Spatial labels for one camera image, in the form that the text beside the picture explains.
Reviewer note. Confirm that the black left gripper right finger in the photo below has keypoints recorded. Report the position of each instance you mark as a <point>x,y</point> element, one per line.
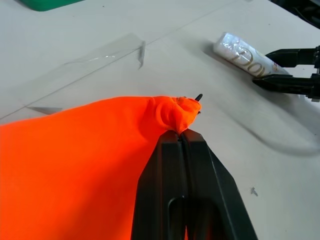
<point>212,190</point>

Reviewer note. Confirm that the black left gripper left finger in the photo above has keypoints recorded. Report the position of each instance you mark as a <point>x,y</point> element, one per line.
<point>160,175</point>

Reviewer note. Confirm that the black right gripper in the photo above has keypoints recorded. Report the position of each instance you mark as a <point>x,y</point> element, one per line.
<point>317,86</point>

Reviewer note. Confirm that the white tube with gold print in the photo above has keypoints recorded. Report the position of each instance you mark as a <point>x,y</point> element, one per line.
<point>240,53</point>

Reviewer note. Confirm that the orange fabric pouch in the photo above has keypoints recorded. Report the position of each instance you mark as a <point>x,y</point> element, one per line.
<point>75,162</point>

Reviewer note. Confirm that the clear plastic strip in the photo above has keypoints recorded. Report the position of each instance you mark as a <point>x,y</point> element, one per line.
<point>82,67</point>

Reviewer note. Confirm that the green flat object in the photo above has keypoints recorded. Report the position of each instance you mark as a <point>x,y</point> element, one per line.
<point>47,4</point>

